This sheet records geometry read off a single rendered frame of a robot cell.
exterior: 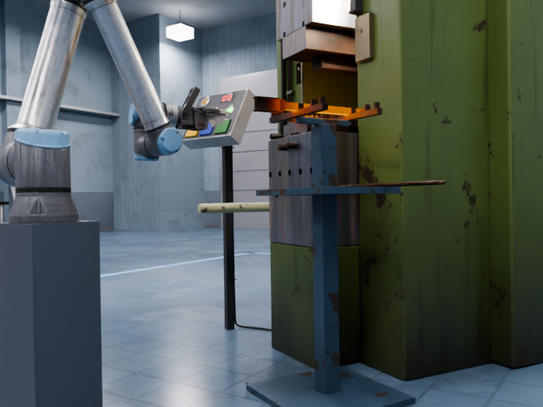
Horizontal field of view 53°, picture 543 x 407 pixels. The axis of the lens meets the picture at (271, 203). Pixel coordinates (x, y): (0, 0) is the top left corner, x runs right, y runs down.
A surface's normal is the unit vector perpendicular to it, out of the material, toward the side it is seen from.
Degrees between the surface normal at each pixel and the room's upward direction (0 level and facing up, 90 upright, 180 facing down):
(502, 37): 90
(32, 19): 90
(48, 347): 90
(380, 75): 90
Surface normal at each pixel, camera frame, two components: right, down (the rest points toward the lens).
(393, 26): -0.89, 0.02
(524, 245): 0.46, 0.00
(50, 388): 0.84, -0.01
